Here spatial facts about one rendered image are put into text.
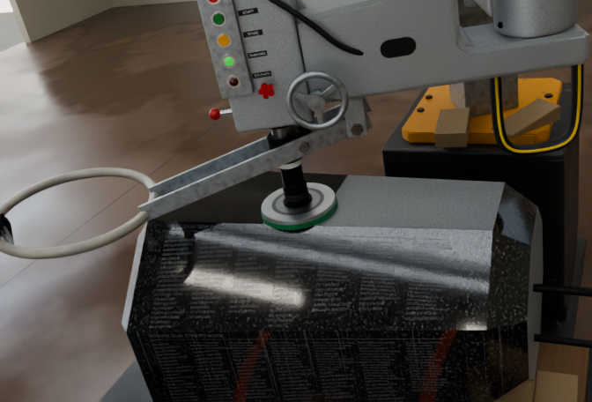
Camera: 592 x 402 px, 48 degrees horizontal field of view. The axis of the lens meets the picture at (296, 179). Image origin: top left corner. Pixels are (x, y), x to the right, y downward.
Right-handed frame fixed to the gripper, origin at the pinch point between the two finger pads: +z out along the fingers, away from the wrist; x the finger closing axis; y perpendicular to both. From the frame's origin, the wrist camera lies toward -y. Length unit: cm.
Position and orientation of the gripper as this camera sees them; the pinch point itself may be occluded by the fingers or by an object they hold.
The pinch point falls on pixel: (0, 252)
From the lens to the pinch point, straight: 207.7
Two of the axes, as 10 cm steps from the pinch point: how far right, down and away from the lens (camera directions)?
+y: 4.6, 3.7, -8.1
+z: 1.2, 8.7, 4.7
